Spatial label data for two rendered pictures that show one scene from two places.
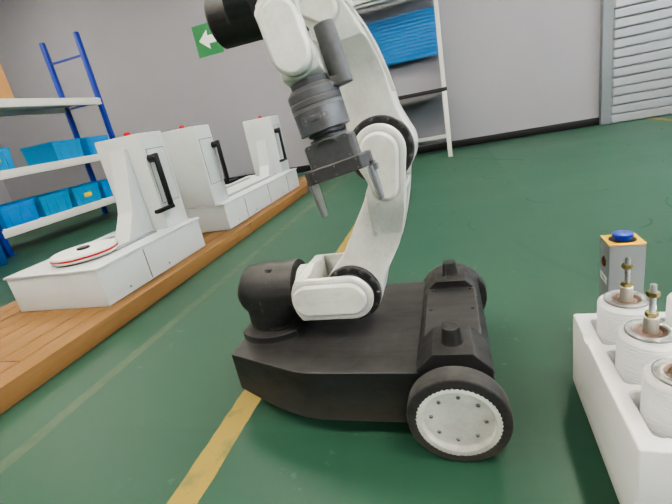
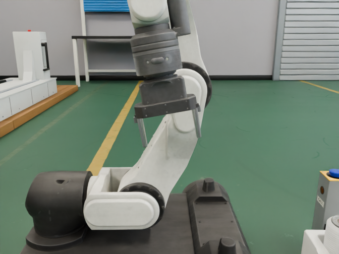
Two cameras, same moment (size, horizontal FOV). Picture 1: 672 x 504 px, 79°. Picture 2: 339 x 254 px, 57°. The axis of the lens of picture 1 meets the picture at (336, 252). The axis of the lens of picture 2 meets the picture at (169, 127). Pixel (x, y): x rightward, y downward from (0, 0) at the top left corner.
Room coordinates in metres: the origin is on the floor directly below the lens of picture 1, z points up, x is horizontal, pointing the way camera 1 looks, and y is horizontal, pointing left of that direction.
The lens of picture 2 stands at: (0.14, 0.15, 0.74)
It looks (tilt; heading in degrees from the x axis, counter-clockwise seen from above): 16 degrees down; 341
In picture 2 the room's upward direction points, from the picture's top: straight up
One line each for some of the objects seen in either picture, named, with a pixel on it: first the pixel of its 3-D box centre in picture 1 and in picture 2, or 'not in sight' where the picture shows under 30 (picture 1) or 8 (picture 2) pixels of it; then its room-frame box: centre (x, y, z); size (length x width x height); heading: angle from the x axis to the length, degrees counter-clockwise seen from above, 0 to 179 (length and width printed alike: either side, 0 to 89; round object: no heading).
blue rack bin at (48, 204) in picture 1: (40, 205); not in sight; (4.65, 3.13, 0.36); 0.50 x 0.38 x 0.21; 73
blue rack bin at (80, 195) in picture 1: (72, 196); not in sight; (5.06, 3.00, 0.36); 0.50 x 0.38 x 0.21; 70
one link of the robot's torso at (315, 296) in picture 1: (340, 283); (125, 196); (0.98, 0.01, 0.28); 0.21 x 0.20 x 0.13; 72
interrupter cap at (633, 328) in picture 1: (650, 331); not in sight; (0.58, -0.50, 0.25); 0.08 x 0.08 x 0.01
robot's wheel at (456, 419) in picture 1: (458, 414); not in sight; (0.65, -0.17, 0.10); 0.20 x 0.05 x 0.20; 72
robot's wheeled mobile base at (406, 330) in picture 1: (357, 313); (136, 222); (0.97, -0.02, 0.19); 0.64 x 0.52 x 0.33; 72
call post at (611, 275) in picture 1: (619, 301); (328, 219); (0.84, -0.64, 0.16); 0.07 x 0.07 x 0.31; 70
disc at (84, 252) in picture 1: (84, 250); not in sight; (1.98, 1.22, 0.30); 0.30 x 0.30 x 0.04
